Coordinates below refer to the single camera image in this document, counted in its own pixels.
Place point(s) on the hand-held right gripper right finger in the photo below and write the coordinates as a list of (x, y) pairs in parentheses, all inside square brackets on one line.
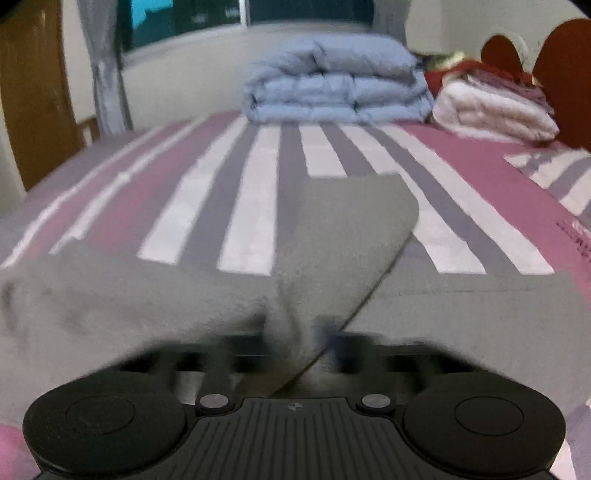
[(325, 334)]

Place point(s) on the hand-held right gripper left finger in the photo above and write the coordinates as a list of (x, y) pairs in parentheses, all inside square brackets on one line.
[(249, 346)]

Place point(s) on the grey pants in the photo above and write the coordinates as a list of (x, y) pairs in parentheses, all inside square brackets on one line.
[(346, 221)]

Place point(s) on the pink striped bed sheet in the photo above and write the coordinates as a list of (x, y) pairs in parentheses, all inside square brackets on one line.
[(258, 184)]

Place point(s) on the folded blue quilt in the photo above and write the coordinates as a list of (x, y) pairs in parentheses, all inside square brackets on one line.
[(332, 78)]

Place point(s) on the red white patterned cloth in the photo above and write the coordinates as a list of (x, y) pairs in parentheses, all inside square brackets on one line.
[(489, 115)]

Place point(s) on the striped pillow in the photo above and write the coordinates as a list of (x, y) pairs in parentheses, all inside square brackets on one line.
[(563, 180)]

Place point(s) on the grey curtain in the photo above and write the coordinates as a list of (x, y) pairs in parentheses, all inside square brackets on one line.
[(392, 18), (106, 83)]

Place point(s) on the folded red blanket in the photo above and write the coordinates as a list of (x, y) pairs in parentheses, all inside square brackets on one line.
[(480, 69)]

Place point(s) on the wooden door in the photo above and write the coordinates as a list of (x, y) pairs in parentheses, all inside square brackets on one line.
[(32, 92)]

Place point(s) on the window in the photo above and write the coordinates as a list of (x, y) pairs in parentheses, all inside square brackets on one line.
[(184, 18)]

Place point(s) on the red-brown headboard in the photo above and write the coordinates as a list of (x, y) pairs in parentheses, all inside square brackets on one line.
[(568, 69)]

